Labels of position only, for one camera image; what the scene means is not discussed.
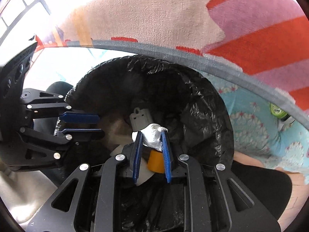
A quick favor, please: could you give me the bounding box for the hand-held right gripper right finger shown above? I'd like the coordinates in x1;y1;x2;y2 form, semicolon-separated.
162;130;282;232

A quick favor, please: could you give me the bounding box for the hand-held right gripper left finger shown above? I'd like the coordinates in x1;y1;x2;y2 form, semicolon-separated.
26;131;143;232

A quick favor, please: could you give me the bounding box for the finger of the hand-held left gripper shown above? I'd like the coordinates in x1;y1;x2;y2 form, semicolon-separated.
20;88;101;125
19;126;105;168

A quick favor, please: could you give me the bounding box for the yellow tape roll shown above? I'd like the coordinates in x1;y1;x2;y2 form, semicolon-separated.
148;150;165;174

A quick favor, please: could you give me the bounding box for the white tissue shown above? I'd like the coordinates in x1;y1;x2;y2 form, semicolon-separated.
132;123;168;152

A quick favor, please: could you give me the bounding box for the bin with black bag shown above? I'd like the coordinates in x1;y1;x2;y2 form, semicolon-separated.
58;55;235;232

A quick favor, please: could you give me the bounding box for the black framed window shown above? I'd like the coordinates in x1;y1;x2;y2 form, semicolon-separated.
0;0;53;44

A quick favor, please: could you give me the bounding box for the dark cloth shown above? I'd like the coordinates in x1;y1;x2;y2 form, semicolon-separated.
231;159;293;228

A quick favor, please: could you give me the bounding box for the green white object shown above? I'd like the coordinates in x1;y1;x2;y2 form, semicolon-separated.
269;102;294;124

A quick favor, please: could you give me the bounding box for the colourful patterned bed mat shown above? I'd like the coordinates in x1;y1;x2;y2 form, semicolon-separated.
34;0;309;118

